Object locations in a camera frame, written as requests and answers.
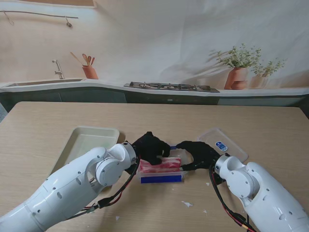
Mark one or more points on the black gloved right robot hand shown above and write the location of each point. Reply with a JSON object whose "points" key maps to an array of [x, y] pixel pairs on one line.
{"points": [[204, 153]]}

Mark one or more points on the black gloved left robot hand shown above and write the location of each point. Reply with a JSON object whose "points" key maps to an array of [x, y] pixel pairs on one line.
{"points": [[152, 149]]}

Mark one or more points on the pink bacon slab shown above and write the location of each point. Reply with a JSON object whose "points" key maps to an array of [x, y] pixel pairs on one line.
{"points": [[169, 164]]}

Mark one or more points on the clear lid with blue label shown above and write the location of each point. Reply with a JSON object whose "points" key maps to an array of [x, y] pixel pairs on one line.
{"points": [[231, 145]]}

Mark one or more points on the clear container with blue clips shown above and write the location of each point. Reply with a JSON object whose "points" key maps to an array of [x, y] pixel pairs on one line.
{"points": [[159, 179]]}

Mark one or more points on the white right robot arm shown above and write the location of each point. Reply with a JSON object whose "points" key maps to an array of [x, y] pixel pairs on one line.
{"points": [[260, 193]]}

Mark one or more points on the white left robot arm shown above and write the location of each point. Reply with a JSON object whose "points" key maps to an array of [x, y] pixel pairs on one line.
{"points": [[72, 183]]}

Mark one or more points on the cream rectangular tray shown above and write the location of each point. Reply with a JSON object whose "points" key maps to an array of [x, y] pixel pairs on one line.
{"points": [[82, 142]]}

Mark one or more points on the large white paper scrap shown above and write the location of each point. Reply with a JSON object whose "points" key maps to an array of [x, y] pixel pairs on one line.
{"points": [[187, 204]]}

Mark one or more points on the printed kitchen backdrop cloth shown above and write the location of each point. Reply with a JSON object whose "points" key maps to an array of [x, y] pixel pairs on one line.
{"points": [[154, 36]]}

